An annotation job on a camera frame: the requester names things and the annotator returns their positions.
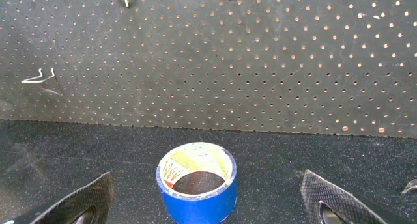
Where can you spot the black pegboard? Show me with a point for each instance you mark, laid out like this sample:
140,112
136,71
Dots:
208,61

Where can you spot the roll of blue tape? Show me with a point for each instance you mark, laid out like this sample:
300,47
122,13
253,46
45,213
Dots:
198,207

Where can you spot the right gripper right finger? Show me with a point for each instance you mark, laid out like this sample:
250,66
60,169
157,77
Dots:
329,194

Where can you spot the hammer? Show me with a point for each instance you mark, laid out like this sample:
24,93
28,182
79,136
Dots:
411,186

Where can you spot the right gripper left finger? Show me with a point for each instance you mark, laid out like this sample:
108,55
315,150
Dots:
88,198

